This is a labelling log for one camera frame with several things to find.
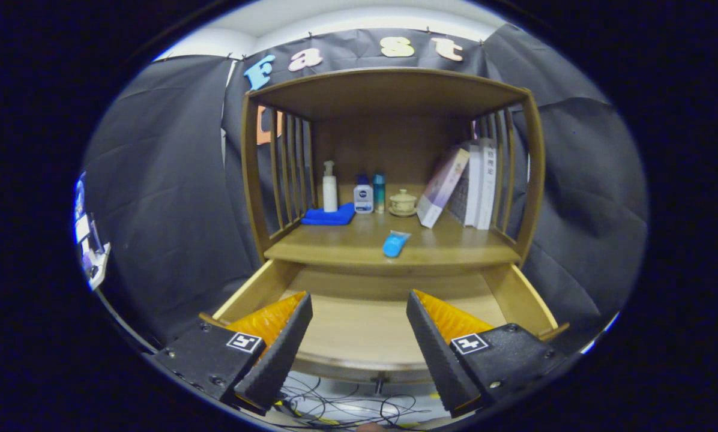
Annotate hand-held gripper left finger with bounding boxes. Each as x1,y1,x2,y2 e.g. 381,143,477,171
152,292,313,413

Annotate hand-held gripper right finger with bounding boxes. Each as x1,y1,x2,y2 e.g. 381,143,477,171
406,289,567,419

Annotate wooden drawer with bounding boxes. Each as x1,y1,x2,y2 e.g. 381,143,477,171
198,259,570,385

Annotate blue tube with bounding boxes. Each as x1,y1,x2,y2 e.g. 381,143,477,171
383,230,412,259

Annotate wooden countertop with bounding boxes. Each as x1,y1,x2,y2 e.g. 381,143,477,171
265,201,522,268

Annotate wooden cabinet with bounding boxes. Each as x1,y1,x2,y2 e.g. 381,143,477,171
198,67,570,385

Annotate blue folded cloth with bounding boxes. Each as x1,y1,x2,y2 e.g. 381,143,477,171
301,202,356,226

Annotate beige ceramic lidded cup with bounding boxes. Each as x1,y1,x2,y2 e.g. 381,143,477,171
388,189,418,217

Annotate pink and white book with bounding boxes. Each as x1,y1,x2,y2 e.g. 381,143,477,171
416,148,471,229

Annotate white pump bottle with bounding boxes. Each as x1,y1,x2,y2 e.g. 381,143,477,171
322,160,339,213

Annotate white bottle blue cap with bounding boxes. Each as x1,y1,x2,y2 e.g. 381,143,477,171
354,174,375,214

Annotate plain white book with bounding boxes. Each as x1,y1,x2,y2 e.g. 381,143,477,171
464,144,483,227

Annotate white book black spine print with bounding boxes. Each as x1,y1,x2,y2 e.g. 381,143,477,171
478,138,498,231

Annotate black backdrop cloth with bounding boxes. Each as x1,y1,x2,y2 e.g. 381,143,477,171
82,27,649,355

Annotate white side table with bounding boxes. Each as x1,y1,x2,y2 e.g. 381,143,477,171
80,240,112,292

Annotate black floor cables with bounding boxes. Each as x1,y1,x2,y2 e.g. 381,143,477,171
275,375,438,428

